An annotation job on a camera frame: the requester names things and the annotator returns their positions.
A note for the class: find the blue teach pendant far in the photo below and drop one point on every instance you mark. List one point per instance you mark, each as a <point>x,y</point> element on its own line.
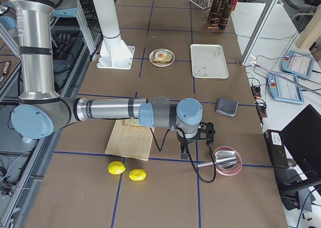
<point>298,64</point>

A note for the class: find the white bear tray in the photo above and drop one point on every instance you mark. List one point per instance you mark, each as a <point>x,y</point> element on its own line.
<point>208,61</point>

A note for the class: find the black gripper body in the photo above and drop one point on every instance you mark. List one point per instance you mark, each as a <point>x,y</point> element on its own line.
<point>184,141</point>

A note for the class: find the bread slice with egg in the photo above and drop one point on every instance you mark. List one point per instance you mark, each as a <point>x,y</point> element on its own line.
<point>166,60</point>

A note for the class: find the yellow lemon left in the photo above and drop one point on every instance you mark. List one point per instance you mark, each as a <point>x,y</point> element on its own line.
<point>116,168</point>

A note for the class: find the wooden cutting board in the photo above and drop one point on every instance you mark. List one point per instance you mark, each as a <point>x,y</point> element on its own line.
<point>129,142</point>

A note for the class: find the aluminium frame post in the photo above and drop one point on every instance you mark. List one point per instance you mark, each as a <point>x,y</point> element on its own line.
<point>269,6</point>

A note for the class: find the blue teach pendant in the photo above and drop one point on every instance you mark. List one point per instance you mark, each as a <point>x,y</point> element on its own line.
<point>298,64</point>
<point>284,91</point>

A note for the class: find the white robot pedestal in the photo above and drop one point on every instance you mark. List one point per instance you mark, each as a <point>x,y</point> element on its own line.
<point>114,53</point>

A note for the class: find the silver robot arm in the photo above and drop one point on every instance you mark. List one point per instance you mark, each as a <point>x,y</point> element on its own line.
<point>42,111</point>

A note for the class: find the blue teach pendant near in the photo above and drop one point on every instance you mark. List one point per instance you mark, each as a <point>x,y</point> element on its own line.
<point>284,91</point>

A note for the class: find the dark wine bottle front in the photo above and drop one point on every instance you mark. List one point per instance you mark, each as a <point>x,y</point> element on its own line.
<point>228,6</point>

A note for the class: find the dark wine bottle back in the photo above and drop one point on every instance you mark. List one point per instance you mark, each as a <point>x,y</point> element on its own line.
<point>213,12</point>

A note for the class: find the fried egg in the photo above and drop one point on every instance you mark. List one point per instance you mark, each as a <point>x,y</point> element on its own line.
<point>159,55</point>

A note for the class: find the copper wire bottle rack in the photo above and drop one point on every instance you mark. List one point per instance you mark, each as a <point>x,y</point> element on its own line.
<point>217,19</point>

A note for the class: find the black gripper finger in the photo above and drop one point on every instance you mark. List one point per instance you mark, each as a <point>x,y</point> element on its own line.
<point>184,151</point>

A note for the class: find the dark wine bottle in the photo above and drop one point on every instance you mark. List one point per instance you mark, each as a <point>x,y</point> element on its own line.
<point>213,12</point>
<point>228,6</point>

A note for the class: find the pink bowl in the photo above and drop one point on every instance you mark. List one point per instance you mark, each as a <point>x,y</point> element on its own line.
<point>234,170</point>

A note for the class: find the white round plate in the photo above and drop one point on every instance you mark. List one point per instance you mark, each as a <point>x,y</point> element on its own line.
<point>151,56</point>

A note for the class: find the grey folded cloth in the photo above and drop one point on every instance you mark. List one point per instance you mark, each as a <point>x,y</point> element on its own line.
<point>226,107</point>

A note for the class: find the yellow lemon right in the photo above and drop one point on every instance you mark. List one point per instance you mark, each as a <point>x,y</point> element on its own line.
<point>137,175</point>

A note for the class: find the metal scoop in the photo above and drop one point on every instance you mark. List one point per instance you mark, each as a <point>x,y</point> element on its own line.
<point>223,159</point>

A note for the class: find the yellow lemon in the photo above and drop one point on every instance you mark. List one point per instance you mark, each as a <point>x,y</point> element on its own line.
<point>116,168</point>
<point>137,175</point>

